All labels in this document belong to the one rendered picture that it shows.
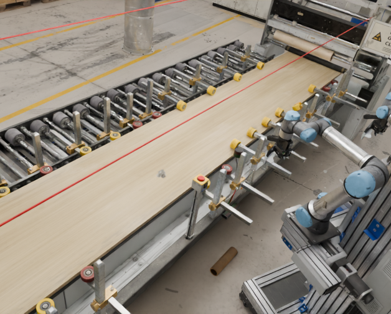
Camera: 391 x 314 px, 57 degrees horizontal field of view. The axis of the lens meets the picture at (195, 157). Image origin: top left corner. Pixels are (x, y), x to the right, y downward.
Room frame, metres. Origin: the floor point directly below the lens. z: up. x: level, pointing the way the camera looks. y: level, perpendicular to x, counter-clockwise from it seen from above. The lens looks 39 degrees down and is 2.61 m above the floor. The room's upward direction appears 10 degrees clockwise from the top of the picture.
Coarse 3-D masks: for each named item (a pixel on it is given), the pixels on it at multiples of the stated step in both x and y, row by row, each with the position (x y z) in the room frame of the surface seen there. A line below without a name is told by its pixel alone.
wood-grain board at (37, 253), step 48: (240, 96) 3.23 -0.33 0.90; (288, 96) 3.42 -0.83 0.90; (192, 144) 2.30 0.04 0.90; (48, 192) 1.53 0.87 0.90; (96, 192) 1.61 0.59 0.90; (144, 192) 1.69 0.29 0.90; (0, 240) 1.13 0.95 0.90; (48, 240) 1.19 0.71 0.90; (96, 240) 1.24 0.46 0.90; (0, 288) 0.87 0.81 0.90; (48, 288) 0.91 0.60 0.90
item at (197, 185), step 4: (196, 176) 1.57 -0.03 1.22; (204, 176) 1.58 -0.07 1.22; (192, 180) 1.54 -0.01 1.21; (196, 180) 1.54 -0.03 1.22; (204, 180) 1.55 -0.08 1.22; (208, 180) 1.56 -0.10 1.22; (192, 184) 1.54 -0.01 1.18; (196, 184) 1.53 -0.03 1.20; (200, 184) 1.51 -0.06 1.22; (196, 188) 1.52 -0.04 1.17; (200, 188) 1.51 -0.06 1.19; (200, 192) 1.51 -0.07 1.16
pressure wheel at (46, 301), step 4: (40, 300) 0.85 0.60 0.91; (44, 300) 0.85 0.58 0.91; (48, 300) 0.85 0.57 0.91; (52, 300) 0.86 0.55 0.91; (40, 304) 0.83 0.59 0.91; (44, 304) 0.83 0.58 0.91; (48, 304) 0.84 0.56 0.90; (52, 304) 0.84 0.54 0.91; (36, 308) 0.81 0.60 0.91; (40, 308) 0.81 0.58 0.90; (44, 308) 0.81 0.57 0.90; (40, 312) 0.79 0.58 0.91; (44, 312) 0.80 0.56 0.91
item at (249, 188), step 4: (228, 176) 2.05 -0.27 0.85; (232, 176) 2.05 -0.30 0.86; (232, 180) 2.03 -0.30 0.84; (244, 184) 1.98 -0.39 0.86; (244, 188) 1.97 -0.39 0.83; (248, 188) 1.96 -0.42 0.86; (252, 188) 1.96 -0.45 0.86; (252, 192) 1.94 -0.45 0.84; (256, 192) 1.93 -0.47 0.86; (260, 192) 1.94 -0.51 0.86; (260, 196) 1.90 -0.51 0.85; (264, 196) 1.90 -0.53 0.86; (264, 200) 1.88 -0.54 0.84; (268, 200) 1.87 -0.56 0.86; (272, 200) 1.87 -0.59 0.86
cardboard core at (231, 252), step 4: (232, 248) 2.02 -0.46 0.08; (228, 252) 1.96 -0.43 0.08; (232, 252) 1.97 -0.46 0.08; (236, 252) 1.99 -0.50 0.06; (224, 256) 1.92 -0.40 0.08; (228, 256) 1.93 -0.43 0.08; (232, 256) 1.94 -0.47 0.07; (220, 260) 1.87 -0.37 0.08; (224, 260) 1.87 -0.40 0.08; (228, 260) 1.89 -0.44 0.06; (216, 264) 1.83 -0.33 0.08; (220, 264) 1.83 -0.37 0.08; (224, 264) 1.85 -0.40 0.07; (212, 268) 1.78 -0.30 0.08; (216, 268) 1.79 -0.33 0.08; (220, 268) 1.80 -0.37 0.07; (212, 272) 1.79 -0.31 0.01; (216, 272) 1.79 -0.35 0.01
